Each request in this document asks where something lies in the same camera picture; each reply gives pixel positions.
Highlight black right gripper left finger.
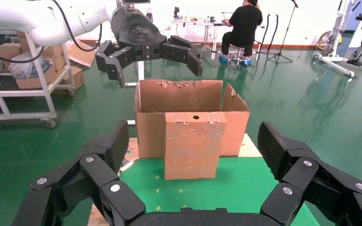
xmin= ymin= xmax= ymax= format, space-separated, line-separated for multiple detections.
xmin=12 ymin=120 xmax=146 ymax=226

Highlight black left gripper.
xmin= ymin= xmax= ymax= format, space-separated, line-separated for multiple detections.
xmin=95 ymin=6 xmax=204 ymax=89

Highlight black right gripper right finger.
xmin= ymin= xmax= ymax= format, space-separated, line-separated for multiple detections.
xmin=257 ymin=121 xmax=362 ymax=226

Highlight small taped cardboard box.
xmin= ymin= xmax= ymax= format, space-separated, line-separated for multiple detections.
xmin=164 ymin=112 xmax=228 ymax=181

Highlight large open cardboard carton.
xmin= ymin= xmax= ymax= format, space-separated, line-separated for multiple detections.
xmin=134 ymin=79 xmax=251 ymax=160

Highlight flattened cardboard sheet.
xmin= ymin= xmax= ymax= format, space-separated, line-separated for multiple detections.
xmin=65 ymin=39 xmax=98 ymax=69

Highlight printed cardboard box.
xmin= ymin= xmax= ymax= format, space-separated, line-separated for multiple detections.
xmin=16 ymin=30 xmax=32 ymax=52

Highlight white desk with leg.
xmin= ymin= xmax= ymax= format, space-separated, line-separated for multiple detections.
xmin=124 ymin=61 xmax=146 ymax=88

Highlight long white desk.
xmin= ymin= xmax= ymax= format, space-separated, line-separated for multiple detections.
xmin=170 ymin=20 xmax=266 ymax=60

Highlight wheeled metal stool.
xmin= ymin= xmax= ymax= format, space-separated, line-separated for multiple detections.
xmin=228 ymin=46 xmax=254 ymax=68

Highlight person in black clothes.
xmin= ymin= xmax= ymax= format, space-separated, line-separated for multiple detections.
xmin=218 ymin=0 xmax=263 ymax=66

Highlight white wheeled shelf cart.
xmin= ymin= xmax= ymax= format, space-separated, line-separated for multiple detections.
xmin=0 ymin=24 xmax=76 ymax=129

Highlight black curved pole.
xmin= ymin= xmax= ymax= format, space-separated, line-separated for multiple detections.
xmin=270 ymin=14 xmax=280 ymax=54
xmin=258 ymin=13 xmax=271 ymax=54

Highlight black microphone stand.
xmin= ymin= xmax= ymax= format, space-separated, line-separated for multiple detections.
xmin=268 ymin=0 xmax=299 ymax=64

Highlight clear plastic bag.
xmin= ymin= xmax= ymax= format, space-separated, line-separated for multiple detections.
xmin=8 ymin=51 xmax=51 ymax=79

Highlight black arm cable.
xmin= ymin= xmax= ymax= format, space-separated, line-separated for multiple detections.
xmin=0 ymin=47 xmax=46 ymax=64
xmin=52 ymin=0 xmax=104 ymax=52

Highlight white exercise machine frame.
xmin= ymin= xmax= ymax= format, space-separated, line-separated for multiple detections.
xmin=312 ymin=0 xmax=362 ymax=78

